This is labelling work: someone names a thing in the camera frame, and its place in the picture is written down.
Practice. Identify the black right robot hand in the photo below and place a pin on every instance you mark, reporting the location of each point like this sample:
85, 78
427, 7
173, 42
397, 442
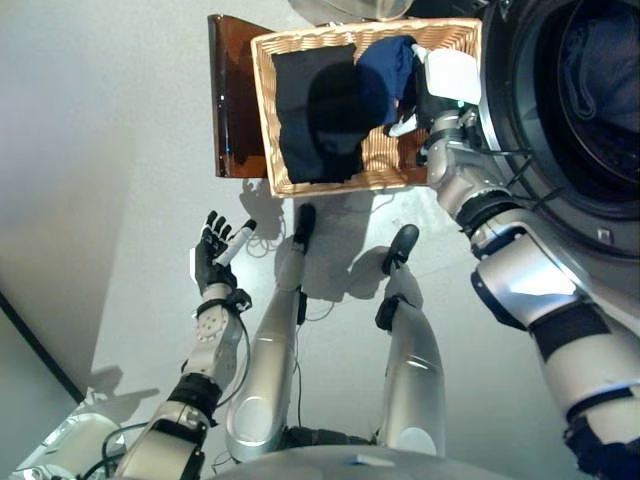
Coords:
450, 80

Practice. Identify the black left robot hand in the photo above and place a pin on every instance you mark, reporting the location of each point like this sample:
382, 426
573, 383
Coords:
212, 260

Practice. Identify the blue garment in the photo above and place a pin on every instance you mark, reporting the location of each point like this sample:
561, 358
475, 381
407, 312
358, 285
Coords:
385, 70

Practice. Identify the black garment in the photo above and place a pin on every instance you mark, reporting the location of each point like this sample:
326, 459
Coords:
310, 125

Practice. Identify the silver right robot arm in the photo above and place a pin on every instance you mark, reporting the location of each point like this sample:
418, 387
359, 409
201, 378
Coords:
525, 285

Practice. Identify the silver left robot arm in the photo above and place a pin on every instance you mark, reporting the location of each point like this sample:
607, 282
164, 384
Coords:
210, 340

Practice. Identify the grey washing machine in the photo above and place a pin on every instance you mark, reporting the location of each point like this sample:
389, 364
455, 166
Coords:
530, 125

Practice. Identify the round glass washing machine door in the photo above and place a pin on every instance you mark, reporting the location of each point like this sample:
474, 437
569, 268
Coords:
350, 7

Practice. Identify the rectangular wicker laundry basket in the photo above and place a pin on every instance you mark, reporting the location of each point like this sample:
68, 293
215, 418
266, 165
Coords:
380, 165

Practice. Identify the silver left robot leg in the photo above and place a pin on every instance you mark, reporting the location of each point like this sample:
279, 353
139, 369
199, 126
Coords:
270, 360

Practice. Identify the silver robot leg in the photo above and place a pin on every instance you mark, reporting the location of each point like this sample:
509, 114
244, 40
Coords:
270, 360
415, 365

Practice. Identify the brown acrylic stand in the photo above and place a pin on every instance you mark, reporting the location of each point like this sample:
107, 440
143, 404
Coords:
235, 100

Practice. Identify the silver right robot leg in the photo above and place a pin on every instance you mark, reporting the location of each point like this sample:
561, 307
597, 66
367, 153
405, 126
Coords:
415, 365

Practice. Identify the grey robot torso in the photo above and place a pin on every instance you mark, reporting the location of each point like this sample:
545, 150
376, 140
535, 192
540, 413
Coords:
360, 462

